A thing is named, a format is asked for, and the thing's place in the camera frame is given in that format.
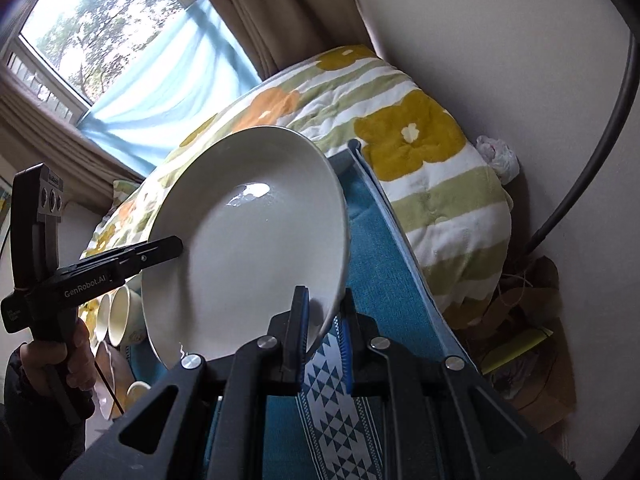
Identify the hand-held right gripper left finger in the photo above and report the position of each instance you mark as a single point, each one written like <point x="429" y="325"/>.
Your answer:
<point x="300" y="322"/>

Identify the light blue curtain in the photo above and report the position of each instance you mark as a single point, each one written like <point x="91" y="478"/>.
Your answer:
<point x="170" y="90"/>

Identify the beige curtain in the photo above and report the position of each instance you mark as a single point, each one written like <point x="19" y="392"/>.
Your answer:
<point x="280" y="5"/>
<point x="45" y="145"/>

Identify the white crumpled cloth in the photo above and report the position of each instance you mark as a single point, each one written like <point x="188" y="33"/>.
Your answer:
<point x="496" y="156"/>

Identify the small white dish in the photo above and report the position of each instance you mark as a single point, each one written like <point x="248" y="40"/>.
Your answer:
<point x="137" y="390"/>

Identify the brown paper bag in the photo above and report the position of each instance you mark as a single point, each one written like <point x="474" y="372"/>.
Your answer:
<point x="530" y="310"/>

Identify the cream white bowl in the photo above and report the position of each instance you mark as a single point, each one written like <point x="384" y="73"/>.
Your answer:
<point x="102" y="317"/>
<point x="125" y="315"/>

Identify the large white plate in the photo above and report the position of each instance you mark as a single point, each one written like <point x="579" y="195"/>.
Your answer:
<point x="250" y="240"/>

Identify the person's left hand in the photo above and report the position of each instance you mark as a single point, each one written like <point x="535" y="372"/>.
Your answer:
<point x="84" y="360"/>

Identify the black tube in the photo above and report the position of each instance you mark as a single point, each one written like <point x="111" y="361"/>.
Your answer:
<point x="600" y="130"/>

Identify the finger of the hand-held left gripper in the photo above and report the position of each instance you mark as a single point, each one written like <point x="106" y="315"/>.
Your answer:
<point x="160" y="251"/>

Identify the floral striped blanket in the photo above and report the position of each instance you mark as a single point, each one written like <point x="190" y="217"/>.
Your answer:
<point x="440" y="200"/>

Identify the blue woven table cloth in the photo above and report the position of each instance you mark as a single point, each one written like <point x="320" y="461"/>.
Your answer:
<point x="380" y="260"/>

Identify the window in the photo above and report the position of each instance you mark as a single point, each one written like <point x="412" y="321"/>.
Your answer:
<point x="90" y="20"/>

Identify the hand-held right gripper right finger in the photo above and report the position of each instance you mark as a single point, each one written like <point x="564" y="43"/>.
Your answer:
<point x="346" y="360"/>

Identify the yellow green paper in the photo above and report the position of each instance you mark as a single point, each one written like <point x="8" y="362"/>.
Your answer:
<point x="515" y="347"/>

